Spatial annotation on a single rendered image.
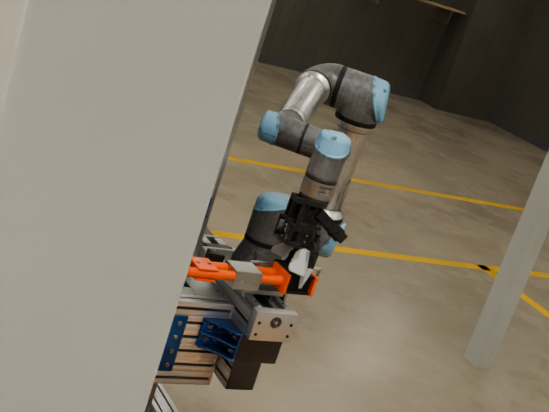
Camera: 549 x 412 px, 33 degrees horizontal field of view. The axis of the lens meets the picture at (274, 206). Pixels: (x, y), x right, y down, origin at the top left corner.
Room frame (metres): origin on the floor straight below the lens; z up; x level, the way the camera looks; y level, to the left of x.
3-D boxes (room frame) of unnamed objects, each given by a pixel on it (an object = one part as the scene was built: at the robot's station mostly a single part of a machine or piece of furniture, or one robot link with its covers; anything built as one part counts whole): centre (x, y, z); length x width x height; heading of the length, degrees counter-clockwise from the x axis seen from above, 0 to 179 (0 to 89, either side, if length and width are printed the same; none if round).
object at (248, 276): (1.99, 0.02, 1.23); 0.07 x 0.07 x 0.04; 34
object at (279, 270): (2.06, -0.09, 1.23); 0.08 x 0.07 x 0.05; 124
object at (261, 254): (2.59, 0.00, 1.09); 0.15 x 0.15 x 0.10
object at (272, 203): (2.58, -0.01, 1.20); 0.13 x 0.12 x 0.14; 84
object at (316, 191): (2.06, -0.08, 1.46); 0.08 x 0.08 x 0.05
